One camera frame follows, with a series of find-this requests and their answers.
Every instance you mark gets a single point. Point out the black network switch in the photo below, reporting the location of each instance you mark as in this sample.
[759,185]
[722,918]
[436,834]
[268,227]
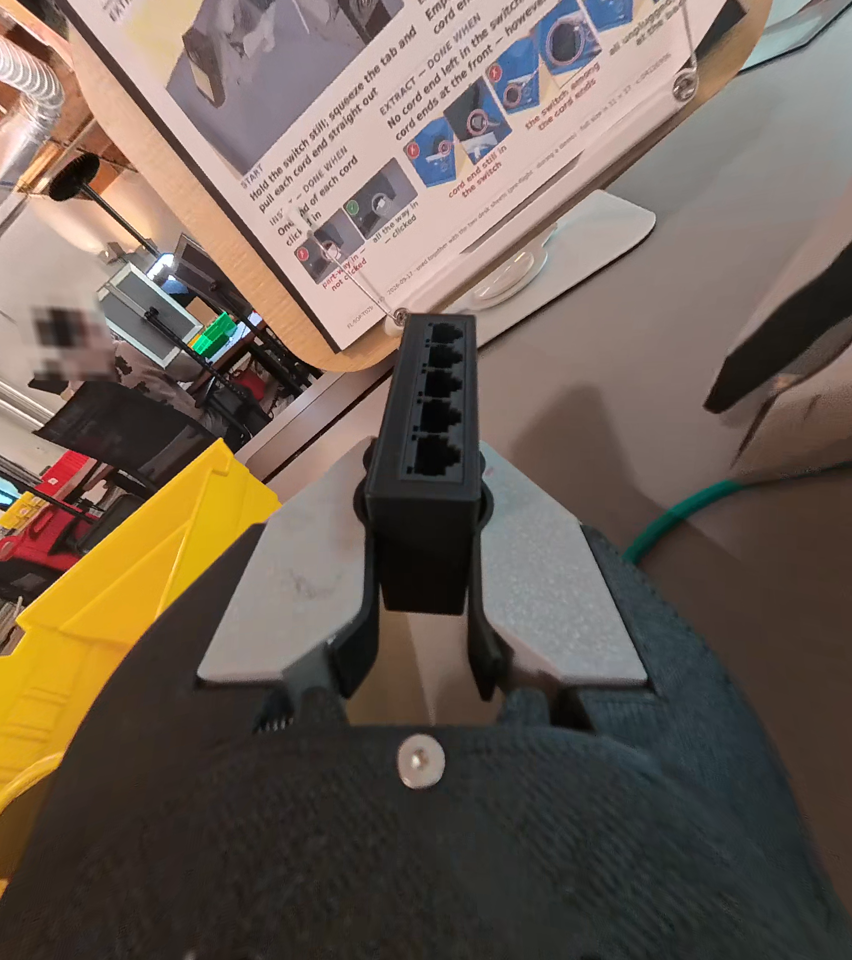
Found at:
[433,510]

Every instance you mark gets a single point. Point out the black floor lamp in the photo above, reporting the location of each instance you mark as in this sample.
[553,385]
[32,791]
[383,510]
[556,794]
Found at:
[73,178]

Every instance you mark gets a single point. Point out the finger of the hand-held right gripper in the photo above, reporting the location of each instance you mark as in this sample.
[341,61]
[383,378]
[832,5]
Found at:
[830,285]
[845,405]

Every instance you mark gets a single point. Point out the small green box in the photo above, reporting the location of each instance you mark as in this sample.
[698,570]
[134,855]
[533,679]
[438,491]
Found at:
[216,334]

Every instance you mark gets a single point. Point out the yellow plastic bin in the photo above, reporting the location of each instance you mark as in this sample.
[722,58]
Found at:
[96,637]

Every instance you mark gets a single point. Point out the grey flat panel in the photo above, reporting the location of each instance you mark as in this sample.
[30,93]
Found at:
[800,30]

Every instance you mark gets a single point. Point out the red storage bin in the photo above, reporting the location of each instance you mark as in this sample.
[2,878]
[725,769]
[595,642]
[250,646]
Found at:
[43,517]

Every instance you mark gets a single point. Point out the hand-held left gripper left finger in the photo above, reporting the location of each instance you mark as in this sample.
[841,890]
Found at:
[298,592]

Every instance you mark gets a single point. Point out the instruction sheet on stand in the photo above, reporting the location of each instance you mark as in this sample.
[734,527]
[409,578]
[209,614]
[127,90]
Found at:
[298,330]

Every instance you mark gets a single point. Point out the black mesh chair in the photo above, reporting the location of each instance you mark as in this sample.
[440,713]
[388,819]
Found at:
[126,427]

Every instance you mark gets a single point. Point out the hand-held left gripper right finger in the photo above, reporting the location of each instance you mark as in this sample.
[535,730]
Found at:
[561,600]

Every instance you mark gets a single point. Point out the white display stand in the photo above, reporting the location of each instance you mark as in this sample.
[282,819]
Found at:
[591,232]

